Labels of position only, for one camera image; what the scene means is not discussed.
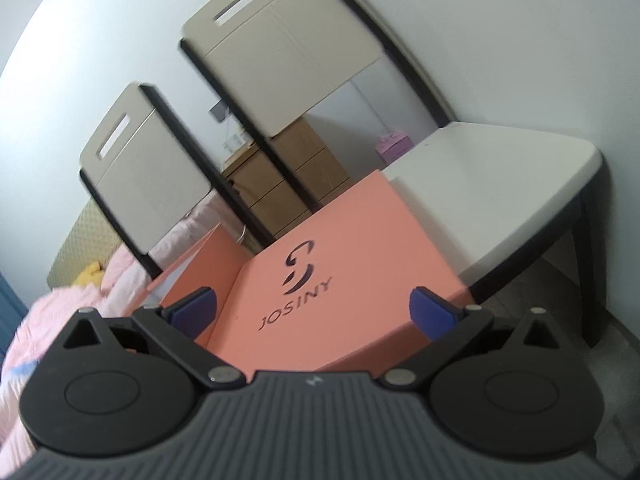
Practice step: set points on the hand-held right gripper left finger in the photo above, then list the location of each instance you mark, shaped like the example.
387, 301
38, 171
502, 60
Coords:
192, 312

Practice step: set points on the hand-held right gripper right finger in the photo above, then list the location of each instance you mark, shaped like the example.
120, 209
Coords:
432, 312

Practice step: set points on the orange cardboard box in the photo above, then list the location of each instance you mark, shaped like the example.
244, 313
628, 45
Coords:
222, 270

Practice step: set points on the orange printed box lid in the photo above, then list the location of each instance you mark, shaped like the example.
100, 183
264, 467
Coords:
360, 240

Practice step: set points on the yellow plush toy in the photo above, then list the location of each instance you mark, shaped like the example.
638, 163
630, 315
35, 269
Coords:
89, 272

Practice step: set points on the beige quilted headboard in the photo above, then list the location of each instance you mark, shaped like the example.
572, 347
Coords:
75, 240

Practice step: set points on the pink duvet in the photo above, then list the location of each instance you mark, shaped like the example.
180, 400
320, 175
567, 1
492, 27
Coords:
50, 305

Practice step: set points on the small pink box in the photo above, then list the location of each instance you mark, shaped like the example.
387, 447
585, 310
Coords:
394, 144

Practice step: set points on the dark blue cloth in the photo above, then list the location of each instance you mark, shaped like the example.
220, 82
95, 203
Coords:
11, 310

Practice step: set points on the wooden nightstand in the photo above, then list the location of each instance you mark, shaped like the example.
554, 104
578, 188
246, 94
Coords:
310, 170

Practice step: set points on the beige chair with black frame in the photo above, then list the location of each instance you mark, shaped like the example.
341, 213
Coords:
145, 175
280, 50

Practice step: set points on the wall socket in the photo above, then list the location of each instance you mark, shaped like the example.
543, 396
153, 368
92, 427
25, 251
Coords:
219, 111

